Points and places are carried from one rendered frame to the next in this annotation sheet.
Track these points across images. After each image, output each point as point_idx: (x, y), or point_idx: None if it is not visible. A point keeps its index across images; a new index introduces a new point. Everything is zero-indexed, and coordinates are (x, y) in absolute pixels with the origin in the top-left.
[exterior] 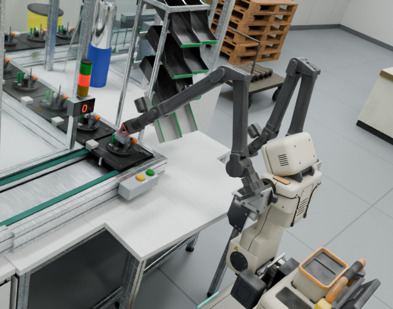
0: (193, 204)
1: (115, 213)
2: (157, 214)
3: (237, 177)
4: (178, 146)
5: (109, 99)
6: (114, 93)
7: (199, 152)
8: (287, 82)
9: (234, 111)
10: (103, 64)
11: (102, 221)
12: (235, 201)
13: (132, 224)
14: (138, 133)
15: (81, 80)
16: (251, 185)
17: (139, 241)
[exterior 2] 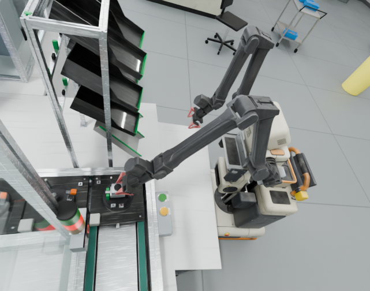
0: (192, 183)
1: (170, 252)
2: (188, 218)
3: (184, 129)
4: None
5: (14, 123)
6: (8, 109)
7: (144, 126)
8: (240, 58)
9: (260, 140)
10: None
11: (173, 271)
12: (233, 172)
13: (188, 248)
14: (108, 161)
15: (74, 227)
16: (273, 177)
17: (207, 257)
